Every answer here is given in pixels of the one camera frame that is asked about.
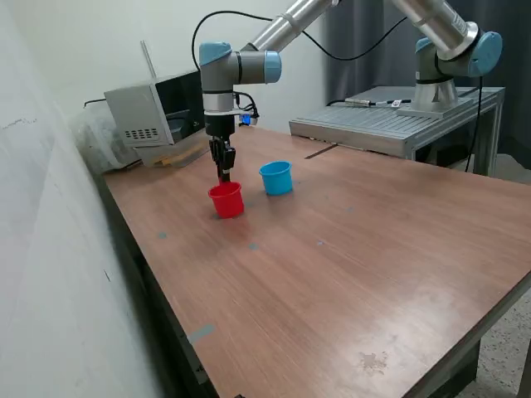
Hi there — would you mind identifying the red cup bin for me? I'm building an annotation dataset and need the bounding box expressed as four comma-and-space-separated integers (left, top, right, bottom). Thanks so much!
207, 181, 246, 220

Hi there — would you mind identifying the grey microwave oven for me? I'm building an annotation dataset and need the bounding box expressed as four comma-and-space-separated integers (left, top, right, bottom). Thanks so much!
103, 70, 208, 148

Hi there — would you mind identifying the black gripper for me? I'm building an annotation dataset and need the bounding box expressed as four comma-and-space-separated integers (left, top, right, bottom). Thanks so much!
203, 110, 236, 183

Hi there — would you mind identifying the aluminium robot mounting plate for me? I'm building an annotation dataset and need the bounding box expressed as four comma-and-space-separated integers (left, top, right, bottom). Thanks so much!
396, 95, 474, 118

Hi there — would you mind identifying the thin white rod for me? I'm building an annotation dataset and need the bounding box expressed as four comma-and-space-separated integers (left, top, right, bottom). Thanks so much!
139, 40, 158, 80

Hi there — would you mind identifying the black robot cable with tag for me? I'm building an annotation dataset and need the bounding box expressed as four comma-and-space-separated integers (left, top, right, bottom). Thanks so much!
326, 97, 416, 108

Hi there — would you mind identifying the short black wrist cable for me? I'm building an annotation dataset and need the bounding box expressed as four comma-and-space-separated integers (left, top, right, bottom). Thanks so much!
233, 91, 261, 121

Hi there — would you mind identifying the thick black cable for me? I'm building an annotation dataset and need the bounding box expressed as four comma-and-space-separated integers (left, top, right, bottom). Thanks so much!
463, 74, 485, 173

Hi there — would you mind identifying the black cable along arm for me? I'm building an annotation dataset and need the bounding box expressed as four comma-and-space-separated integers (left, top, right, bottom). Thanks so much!
191, 11, 410, 71

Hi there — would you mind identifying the clear plastic storage box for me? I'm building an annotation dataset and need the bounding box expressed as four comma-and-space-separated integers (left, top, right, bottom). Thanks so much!
68, 101, 146, 175

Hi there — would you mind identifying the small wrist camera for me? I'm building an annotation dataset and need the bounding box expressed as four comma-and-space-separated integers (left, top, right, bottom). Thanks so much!
236, 108, 261, 128

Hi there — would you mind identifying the aluminium profile robot stand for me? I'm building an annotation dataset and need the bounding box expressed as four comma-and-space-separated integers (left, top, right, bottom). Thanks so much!
289, 85, 506, 177

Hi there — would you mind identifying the blue cup bin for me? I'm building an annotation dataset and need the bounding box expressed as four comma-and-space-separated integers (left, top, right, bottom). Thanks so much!
258, 161, 294, 197

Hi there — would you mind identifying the long blue tape piece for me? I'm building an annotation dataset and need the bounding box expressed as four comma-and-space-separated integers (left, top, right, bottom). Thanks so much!
188, 324, 216, 345

